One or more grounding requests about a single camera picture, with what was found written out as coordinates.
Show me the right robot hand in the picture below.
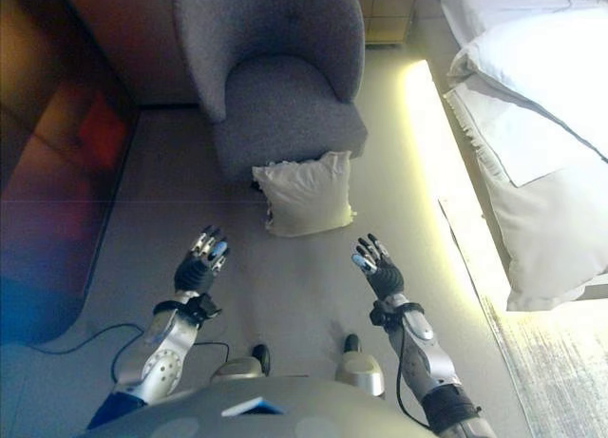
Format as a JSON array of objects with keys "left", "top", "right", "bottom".
[{"left": 350, "top": 233, "right": 406, "bottom": 298}]

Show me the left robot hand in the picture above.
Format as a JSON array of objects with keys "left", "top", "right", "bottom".
[{"left": 173, "top": 224, "right": 230, "bottom": 295}]

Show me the white square cushion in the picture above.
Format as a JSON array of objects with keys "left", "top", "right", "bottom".
[{"left": 251, "top": 150, "right": 357, "bottom": 238}]

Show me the grey fabric armchair sofa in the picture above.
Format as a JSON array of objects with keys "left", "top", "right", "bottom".
[{"left": 171, "top": 0, "right": 370, "bottom": 184}]

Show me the right robot leg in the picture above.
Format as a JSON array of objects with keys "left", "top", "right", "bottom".
[{"left": 334, "top": 333, "right": 386, "bottom": 400}]

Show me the robot leg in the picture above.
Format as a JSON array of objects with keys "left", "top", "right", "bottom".
[
  {"left": 334, "top": 333, "right": 386, "bottom": 400},
  {"left": 210, "top": 343, "right": 274, "bottom": 379}
]

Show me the glowing bed base light strip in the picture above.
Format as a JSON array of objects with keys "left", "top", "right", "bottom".
[{"left": 396, "top": 57, "right": 509, "bottom": 315}]

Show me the left robot leg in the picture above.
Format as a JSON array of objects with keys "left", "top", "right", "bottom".
[{"left": 210, "top": 343, "right": 274, "bottom": 379}]

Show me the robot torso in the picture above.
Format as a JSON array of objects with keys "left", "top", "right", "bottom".
[{"left": 92, "top": 373, "right": 447, "bottom": 438}]

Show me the brown wooden furniture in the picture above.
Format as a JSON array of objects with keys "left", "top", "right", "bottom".
[{"left": 0, "top": 0, "right": 200, "bottom": 348}]

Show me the grey patterned rug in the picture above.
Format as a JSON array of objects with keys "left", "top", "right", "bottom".
[{"left": 484, "top": 309, "right": 608, "bottom": 438}]

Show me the white bed with duvet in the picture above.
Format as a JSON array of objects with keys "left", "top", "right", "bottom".
[{"left": 438, "top": 0, "right": 608, "bottom": 313}]

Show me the white bed pillow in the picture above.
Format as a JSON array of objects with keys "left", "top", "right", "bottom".
[{"left": 447, "top": 28, "right": 608, "bottom": 163}]

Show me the wooden bedside cabinet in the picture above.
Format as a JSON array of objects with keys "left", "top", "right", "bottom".
[{"left": 352, "top": 0, "right": 420, "bottom": 48}]

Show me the black floor cable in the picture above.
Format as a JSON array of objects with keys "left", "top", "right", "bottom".
[{"left": 29, "top": 325, "right": 231, "bottom": 386}]

